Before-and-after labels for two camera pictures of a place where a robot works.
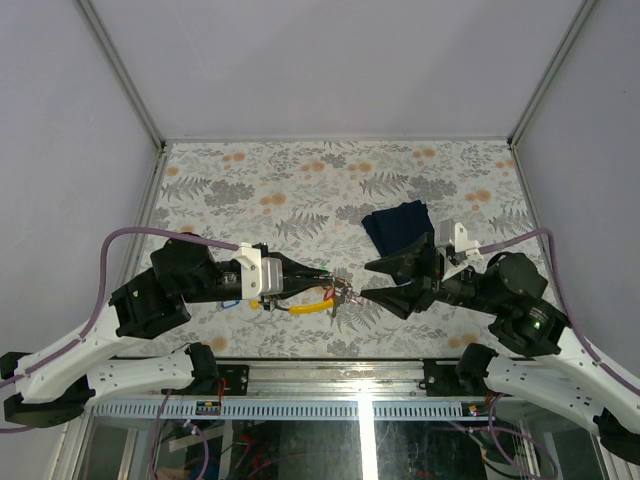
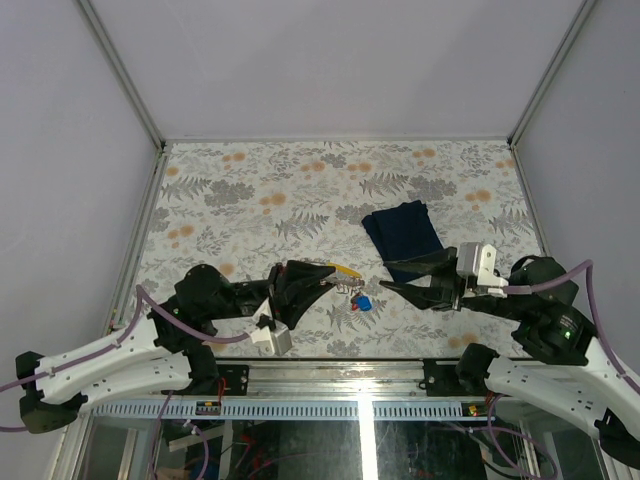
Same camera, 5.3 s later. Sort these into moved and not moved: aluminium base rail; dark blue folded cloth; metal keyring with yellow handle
Moved: metal keyring with yellow handle
Not moved: aluminium base rail; dark blue folded cloth
